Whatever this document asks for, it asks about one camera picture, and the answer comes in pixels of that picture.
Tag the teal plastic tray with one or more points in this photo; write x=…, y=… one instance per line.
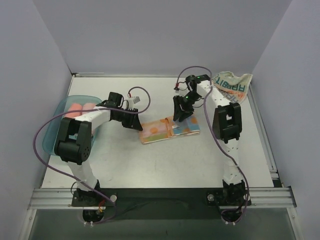
x=53, y=127

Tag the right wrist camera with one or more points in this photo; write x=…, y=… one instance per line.
x=176, y=88

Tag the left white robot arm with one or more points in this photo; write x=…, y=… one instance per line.
x=74, y=138

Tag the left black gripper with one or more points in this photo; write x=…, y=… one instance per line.
x=127, y=116

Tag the pink rolled towel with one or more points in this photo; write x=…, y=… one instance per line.
x=88, y=106

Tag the white rabbit print towel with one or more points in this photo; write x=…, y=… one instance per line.
x=233, y=88

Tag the orange polka dot towel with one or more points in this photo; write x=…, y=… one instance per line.
x=166, y=129

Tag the aluminium front rail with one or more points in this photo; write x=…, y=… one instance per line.
x=261, y=197

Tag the salmon rolled towel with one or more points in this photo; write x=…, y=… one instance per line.
x=74, y=110

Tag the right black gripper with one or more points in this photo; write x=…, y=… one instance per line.
x=183, y=105

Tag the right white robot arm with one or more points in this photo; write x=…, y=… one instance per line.
x=224, y=120

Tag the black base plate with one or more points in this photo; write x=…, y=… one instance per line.
x=163, y=204

